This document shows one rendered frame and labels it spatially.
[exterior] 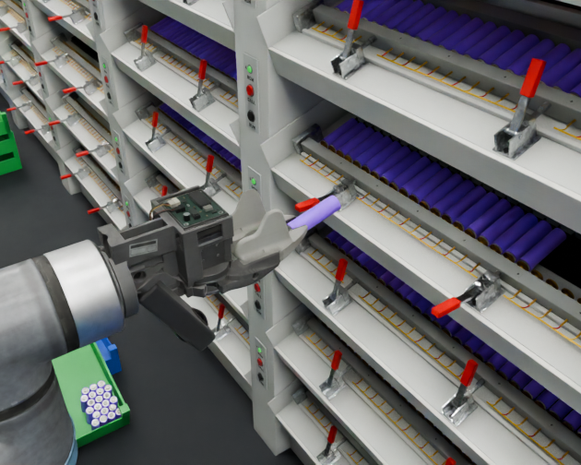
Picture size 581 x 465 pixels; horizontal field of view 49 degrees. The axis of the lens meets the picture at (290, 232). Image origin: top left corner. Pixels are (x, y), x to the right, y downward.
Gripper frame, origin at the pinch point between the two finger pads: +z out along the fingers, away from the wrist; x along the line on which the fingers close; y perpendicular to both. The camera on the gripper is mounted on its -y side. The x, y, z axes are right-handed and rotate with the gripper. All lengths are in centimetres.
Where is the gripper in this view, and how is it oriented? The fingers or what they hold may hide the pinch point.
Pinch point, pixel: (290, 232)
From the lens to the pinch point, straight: 69.9
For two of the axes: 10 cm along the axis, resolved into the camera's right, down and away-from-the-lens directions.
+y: -0.1, -8.2, -5.7
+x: -5.5, -4.7, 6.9
